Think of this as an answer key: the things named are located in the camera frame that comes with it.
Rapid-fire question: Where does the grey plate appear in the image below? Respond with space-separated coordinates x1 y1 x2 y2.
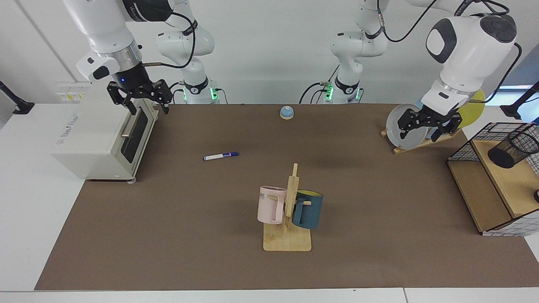
386 104 430 150

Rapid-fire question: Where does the wire basket with wooden floor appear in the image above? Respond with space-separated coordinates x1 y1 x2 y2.
447 122 539 237

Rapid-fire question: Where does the teal cup with yellow inside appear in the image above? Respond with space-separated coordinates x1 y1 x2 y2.
292 190 324 230

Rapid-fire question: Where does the white wall socket box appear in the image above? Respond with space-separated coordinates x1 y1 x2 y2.
57 81 92 104

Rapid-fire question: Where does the pink cup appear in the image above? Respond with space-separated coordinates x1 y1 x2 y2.
257 186 288 225

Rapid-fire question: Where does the brown table cloth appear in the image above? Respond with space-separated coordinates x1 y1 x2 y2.
35 104 539 291

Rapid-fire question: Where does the yellow plate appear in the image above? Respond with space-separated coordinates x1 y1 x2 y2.
455 89 486 129

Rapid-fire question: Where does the black mesh pen holder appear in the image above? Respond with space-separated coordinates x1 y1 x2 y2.
488 128 539 169

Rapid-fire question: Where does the pale toaster oven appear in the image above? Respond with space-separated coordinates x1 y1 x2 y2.
51 81 160 182

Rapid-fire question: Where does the wooden plate rack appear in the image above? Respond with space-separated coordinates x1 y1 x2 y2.
380 128 462 155

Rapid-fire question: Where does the black clamp stand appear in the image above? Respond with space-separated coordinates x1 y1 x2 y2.
500 81 539 120
0 81 35 115

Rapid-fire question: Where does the wooden cup stand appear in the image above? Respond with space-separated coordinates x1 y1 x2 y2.
263 163 312 252

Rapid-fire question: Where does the blue and white marker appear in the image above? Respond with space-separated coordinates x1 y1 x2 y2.
203 151 240 162

